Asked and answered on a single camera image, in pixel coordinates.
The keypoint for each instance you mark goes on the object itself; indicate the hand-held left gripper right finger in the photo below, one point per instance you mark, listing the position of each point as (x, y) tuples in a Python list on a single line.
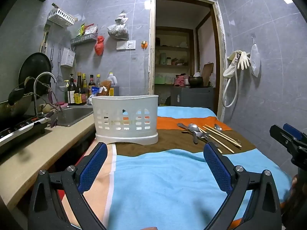
[(215, 163)]

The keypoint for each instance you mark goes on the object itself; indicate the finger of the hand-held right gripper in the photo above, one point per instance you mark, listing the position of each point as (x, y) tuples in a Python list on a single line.
[(279, 135), (291, 129)]

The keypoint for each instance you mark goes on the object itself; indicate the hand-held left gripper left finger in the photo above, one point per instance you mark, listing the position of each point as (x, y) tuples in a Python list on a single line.
[(94, 163)]

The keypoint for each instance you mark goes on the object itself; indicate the white plastic utensil basket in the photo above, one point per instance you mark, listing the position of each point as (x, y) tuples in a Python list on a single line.
[(124, 107)]

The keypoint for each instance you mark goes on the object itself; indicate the person's right forearm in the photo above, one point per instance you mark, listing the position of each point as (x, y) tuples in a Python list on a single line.
[(294, 189)]

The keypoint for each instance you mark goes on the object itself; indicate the wooden chopstick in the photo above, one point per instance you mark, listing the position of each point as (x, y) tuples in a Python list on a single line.
[(223, 136), (215, 140), (219, 136), (211, 141)]

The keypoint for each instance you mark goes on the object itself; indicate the metal fork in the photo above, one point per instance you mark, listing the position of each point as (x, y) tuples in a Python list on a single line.
[(203, 137)]

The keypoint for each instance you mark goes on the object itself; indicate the stainless steel sink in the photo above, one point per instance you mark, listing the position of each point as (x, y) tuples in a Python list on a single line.
[(72, 115)]

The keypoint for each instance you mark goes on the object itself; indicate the striped blue orange towel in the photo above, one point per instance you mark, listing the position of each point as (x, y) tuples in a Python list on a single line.
[(156, 172)]

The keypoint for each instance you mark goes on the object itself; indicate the pink soap dish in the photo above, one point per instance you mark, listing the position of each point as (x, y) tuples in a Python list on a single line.
[(61, 104)]

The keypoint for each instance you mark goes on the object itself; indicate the blue white packet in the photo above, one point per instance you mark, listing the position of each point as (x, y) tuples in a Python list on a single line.
[(94, 93)]

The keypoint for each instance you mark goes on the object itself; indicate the grey cabinet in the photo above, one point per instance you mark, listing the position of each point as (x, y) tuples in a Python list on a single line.
[(191, 97)]

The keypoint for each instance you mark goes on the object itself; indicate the dark bottle with yellow label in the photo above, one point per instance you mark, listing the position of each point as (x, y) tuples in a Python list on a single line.
[(79, 92)]

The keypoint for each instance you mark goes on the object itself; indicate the dark bottle with pump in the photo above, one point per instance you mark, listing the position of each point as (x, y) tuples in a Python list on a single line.
[(71, 91)]

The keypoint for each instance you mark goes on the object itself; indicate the brown spice bag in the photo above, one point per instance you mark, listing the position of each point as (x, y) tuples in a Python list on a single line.
[(105, 87)]

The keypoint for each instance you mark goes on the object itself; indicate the dark sauce bottle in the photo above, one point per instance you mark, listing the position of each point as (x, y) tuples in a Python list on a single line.
[(85, 86)]

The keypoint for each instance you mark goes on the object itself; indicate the hanging clear plastic bag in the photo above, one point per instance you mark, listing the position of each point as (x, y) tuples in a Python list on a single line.
[(255, 61)]

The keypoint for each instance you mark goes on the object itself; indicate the gas stove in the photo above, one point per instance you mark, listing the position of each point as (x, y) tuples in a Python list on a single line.
[(21, 128)]

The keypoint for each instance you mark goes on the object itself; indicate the dried plant branch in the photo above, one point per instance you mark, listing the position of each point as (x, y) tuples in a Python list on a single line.
[(49, 95)]

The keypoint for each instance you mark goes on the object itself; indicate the yellow cap clear bottle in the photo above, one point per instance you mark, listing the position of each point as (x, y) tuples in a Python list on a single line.
[(97, 81)]

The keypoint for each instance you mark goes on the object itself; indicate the plastic oil jug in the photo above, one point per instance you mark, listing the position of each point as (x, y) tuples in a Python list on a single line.
[(112, 82)]

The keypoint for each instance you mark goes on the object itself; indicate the dark round pot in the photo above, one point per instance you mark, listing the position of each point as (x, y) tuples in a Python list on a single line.
[(195, 81)]

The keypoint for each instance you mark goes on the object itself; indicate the cream rubber gloves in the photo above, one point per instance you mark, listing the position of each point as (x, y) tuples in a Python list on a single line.
[(241, 58)]

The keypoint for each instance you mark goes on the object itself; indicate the hanging metal strainer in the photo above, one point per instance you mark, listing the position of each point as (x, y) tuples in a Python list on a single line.
[(61, 81)]

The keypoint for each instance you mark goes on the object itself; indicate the pink cloth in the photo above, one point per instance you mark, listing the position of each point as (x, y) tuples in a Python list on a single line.
[(181, 80)]

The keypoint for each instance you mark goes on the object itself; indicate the wooden cutting board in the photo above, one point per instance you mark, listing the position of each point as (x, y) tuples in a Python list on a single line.
[(208, 73)]

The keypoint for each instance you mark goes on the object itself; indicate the metal pot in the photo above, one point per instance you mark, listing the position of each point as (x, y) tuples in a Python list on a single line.
[(14, 106)]

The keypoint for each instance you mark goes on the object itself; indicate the metal faucet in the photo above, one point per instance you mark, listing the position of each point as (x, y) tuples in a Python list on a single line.
[(44, 74)]

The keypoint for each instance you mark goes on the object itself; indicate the small white hanging basket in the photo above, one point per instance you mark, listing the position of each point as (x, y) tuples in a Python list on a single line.
[(67, 57)]

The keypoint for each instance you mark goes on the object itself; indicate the black wok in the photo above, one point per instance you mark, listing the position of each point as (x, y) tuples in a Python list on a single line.
[(36, 69)]

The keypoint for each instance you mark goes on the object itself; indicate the wooden storage shelf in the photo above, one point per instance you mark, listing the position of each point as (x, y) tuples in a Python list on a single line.
[(171, 57)]

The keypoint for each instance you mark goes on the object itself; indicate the red plastic bag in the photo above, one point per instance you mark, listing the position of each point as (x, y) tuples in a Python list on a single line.
[(99, 46)]

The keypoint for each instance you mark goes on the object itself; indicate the wooden knife rack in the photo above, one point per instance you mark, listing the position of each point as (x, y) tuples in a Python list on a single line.
[(45, 40)]

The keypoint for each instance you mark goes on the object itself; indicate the seasoning packets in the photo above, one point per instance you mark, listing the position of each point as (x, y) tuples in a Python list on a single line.
[(87, 30)]

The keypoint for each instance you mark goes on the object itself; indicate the clear plastic bag with contents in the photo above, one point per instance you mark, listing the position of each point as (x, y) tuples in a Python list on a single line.
[(118, 30)]

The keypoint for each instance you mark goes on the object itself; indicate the white wall switch socket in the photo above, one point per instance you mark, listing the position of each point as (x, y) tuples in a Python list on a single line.
[(126, 45)]

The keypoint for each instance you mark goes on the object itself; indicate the wooden door frame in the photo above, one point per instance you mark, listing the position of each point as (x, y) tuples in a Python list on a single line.
[(151, 52)]

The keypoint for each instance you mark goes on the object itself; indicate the metal wall shelf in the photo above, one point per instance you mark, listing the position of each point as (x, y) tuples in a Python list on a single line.
[(84, 39)]

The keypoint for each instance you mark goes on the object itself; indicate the small orange wall ornament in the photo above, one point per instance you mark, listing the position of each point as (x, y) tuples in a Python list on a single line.
[(143, 44)]

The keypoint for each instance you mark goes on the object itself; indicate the white slotted wall basket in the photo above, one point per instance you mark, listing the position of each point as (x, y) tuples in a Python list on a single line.
[(61, 16)]

